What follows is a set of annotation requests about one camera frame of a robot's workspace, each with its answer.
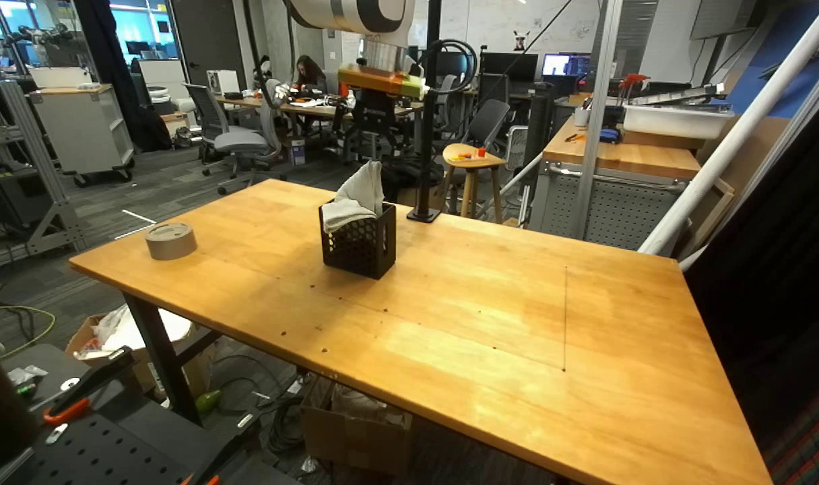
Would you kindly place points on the grey tape roll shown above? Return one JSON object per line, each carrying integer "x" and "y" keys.
{"x": 170, "y": 243}

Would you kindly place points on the dark computer monitor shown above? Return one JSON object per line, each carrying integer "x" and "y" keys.
{"x": 509, "y": 66}

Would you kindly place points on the black table leg frame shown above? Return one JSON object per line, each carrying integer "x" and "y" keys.
{"x": 164, "y": 359}

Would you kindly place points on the blue panel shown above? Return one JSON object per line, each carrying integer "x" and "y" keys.
{"x": 778, "y": 55}

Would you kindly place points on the dark office chair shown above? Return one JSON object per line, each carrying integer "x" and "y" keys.
{"x": 488, "y": 122}

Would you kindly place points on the grey metal shelving rack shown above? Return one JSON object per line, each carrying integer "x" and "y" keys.
{"x": 33, "y": 171}

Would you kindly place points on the white diagonal pole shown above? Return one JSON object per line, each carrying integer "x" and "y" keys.
{"x": 743, "y": 129}

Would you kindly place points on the white cloth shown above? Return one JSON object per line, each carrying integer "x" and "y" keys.
{"x": 360, "y": 192}

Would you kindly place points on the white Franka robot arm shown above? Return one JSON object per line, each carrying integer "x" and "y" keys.
{"x": 358, "y": 14}

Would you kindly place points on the silver vertical post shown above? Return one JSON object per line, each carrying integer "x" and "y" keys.
{"x": 600, "y": 117}

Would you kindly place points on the long office desk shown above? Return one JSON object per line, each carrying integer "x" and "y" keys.
{"x": 307, "y": 109}

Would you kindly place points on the lit computer monitor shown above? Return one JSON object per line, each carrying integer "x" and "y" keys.
{"x": 561, "y": 66}

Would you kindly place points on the cardboard box with white plastic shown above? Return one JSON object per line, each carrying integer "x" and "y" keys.
{"x": 114, "y": 331}

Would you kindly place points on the white rolling cart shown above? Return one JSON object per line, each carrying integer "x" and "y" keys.
{"x": 83, "y": 129}

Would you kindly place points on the white tub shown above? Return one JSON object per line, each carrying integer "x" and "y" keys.
{"x": 680, "y": 118}

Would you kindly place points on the round wooden stool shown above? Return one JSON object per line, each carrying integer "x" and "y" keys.
{"x": 470, "y": 157}

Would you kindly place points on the brown cardboard box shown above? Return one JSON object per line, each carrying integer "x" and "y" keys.
{"x": 358, "y": 439}

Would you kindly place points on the seated person with dark hair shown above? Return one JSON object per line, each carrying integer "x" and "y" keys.
{"x": 308, "y": 71}

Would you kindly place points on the grey office chair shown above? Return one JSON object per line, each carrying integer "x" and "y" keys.
{"x": 239, "y": 137}

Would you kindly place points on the yellow wooden block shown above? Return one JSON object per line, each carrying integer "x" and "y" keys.
{"x": 383, "y": 80}

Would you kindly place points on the black perforated box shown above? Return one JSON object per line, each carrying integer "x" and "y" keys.
{"x": 364, "y": 250}

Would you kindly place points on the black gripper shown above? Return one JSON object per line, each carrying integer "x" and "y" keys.
{"x": 373, "y": 110}

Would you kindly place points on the wooden workbench with metal panel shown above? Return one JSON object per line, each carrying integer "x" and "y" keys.
{"x": 622, "y": 158}

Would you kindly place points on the black vertical pole stand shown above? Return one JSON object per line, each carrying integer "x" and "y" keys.
{"x": 429, "y": 136}

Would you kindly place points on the black perforated metal plate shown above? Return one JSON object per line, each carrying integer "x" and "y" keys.
{"x": 114, "y": 447}

